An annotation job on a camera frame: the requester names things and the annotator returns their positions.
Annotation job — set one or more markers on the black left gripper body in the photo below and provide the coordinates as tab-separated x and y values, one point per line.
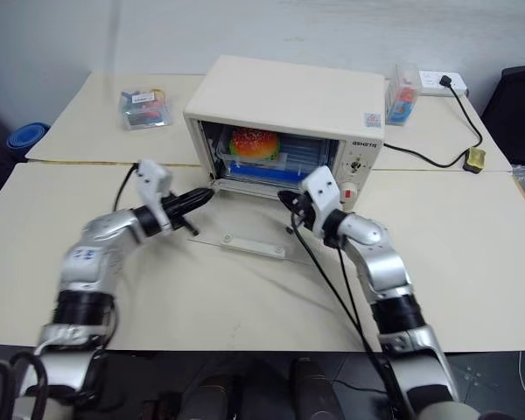
175	206

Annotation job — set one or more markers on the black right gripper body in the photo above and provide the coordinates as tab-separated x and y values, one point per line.
304	212

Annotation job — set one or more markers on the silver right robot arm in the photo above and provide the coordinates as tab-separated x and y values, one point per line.
389	271

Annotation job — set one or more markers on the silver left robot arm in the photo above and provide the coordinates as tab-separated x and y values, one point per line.
96	245

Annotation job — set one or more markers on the cream toaster oven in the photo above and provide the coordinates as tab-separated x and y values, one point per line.
289	94

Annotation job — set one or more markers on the blue red oven sticker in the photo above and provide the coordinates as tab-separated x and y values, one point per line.
373	119

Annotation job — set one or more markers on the toy hamburger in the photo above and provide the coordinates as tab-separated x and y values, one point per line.
256	142

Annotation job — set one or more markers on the clear box of colourful items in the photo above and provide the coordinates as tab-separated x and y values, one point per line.
143	109

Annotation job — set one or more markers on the tall clear box of toys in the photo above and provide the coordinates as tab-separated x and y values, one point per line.
401	94

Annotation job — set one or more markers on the blue round object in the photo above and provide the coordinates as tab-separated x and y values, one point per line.
26	135

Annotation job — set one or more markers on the white power strip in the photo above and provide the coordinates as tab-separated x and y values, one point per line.
433	83

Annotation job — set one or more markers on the dark rounded shape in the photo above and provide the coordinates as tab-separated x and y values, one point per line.
214	396

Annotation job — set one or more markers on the black power plug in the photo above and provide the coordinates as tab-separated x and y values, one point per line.
447	81

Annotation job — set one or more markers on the black chair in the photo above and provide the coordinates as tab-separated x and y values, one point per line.
518	109

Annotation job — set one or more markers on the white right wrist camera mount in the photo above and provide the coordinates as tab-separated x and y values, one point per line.
321	190

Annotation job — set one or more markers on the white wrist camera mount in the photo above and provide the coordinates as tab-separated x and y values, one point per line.
321	190
154	181

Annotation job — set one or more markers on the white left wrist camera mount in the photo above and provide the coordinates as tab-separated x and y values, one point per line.
154	181

